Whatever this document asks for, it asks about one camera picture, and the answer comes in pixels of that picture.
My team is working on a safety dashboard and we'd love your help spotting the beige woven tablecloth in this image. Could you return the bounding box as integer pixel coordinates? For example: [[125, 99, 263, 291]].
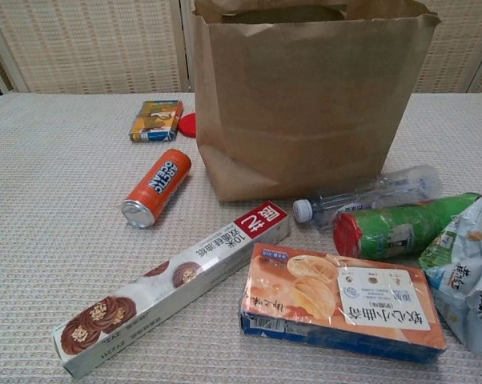
[[0, 92, 482, 384]]

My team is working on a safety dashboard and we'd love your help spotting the woven folding screen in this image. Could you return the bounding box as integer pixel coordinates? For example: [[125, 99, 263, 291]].
[[0, 0, 482, 95]]

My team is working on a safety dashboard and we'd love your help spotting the green chip canister red lid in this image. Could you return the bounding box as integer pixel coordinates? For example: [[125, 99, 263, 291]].
[[332, 193, 482, 260]]

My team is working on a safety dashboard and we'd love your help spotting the long white baking paper box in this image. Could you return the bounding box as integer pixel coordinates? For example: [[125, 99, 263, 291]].
[[51, 200, 291, 380]]

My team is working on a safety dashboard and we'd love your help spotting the silver snack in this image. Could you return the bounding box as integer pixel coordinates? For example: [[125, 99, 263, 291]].
[[419, 195, 482, 354]]

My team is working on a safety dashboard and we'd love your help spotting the brown paper shopping bag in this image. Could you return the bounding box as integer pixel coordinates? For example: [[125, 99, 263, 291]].
[[191, 0, 440, 203]]

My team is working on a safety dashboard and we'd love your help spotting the orange snack packet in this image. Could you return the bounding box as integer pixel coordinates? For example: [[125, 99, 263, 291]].
[[237, 242, 448, 364]]

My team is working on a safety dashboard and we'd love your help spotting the small yellow blue carton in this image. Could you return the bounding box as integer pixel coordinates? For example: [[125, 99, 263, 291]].
[[128, 99, 185, 143]]

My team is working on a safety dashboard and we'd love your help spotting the red round lid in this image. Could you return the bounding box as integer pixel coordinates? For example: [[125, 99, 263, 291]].
[[177, 112, 197, 139]]

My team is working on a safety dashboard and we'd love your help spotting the orange soda can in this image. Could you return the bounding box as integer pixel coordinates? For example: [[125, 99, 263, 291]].
[[120, 148, 193, 230]]

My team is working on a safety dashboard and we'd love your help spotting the clear plastic bottle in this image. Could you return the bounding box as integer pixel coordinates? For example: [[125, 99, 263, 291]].
[[292, 164, 443, 233]]

